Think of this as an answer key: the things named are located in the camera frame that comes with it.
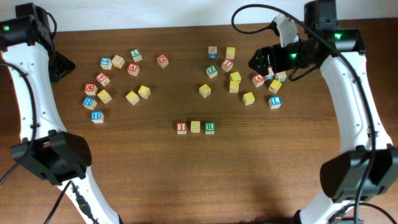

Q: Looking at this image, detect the blue H block far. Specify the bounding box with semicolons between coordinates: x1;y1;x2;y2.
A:
82;96;97;110

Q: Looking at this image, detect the blue L block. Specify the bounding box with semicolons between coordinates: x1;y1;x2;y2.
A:
269;96;282;109

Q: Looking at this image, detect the blue-side block top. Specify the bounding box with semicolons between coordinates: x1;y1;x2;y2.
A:
208;46;218;59

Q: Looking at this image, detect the yellow slash block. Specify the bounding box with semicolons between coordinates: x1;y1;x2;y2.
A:
269;80;282;94

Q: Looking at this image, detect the red i block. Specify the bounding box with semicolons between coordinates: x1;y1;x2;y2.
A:
221;58;233;72
177;122;187;134

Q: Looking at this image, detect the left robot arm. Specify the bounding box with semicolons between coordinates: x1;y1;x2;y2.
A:
1;2;122;223

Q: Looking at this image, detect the yellow G block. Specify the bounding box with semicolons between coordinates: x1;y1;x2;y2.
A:
126;91;139;105

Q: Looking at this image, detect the yellow O block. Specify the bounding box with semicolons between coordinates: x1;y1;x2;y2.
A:
138;85;151;99

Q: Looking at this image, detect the red M block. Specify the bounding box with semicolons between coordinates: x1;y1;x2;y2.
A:
85;83;98;96

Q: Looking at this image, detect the yellow block pair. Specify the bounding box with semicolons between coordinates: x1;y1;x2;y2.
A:
229;81;239;93
229;72;241;83

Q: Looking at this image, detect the blue 5 block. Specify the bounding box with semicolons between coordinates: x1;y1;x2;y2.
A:
100;57;113;70

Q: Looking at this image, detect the green-side R block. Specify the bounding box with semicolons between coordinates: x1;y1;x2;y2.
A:
274;72;287;82

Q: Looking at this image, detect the yellow C block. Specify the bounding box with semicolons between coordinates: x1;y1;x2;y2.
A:
190;121;201;133

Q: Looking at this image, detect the red C block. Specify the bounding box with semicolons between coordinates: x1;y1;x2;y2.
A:
157;54;169;68

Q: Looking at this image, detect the red a block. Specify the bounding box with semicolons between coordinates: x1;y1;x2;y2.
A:
252;74;265;87
127;63;140;76

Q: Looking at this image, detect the yellow E block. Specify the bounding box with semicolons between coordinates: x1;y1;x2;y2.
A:
243;92;255;106

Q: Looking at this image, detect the green Z block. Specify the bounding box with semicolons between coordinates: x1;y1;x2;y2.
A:
206;65;218;78

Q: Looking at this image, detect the blue H block near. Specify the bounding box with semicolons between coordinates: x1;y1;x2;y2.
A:
91;111;104;123

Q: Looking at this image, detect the blue block middle right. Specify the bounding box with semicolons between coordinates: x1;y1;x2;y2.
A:
265;68;274;81

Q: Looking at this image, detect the red 6 block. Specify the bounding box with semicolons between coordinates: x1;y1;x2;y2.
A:
95;72;110;86

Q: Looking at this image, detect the green R block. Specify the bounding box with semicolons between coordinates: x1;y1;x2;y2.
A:
205;122;215;134

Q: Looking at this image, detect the yellow block beside H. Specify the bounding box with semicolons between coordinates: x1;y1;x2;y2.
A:
97;90;112;104

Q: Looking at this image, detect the blue h block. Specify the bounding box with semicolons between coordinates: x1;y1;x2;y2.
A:
91;111;104;123
82;96;97;110

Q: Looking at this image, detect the yellow block centre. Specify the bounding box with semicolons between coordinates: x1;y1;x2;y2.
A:
199;84;211;98

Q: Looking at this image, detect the yellow block upper pair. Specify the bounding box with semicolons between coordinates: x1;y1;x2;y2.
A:
229;72;241;83

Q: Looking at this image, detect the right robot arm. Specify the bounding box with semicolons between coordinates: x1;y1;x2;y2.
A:
249;1;397;223

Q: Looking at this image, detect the green L block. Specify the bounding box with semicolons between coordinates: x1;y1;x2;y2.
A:
130;49;142;62

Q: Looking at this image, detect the yellow block lower pair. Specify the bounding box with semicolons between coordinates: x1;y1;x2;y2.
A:
229;81;239;93

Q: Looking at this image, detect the plain yellow-side block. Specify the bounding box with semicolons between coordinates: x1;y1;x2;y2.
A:
111;55;125;68

